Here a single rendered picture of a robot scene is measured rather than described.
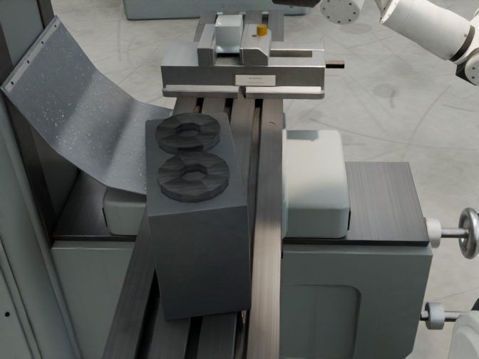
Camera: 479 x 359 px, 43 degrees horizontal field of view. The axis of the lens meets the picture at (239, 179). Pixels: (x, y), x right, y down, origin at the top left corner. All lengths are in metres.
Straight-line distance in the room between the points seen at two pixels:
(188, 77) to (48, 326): 0.63
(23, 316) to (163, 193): 0.75
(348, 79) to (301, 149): 2.08
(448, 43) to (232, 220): 0.50
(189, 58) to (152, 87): 2.05
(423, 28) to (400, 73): 2.45
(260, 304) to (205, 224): 0.18
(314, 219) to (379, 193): 0.22
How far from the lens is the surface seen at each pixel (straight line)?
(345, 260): 1.28
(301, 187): 1.24
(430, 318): 1.42
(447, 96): 3.33
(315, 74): 1.30
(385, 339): 1.48
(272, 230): 0.97
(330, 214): 1.21
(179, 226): 0.74
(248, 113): 1.26
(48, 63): 1.28
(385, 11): 1.08
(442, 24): 1.06
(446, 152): 2.89
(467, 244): 1.48
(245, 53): 1.28
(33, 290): 1.38
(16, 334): 1.48
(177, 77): 1.33
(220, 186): 0.74
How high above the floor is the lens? 1.58
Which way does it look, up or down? 37 degrees down
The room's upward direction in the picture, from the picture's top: 3 degrees counter-clockwise
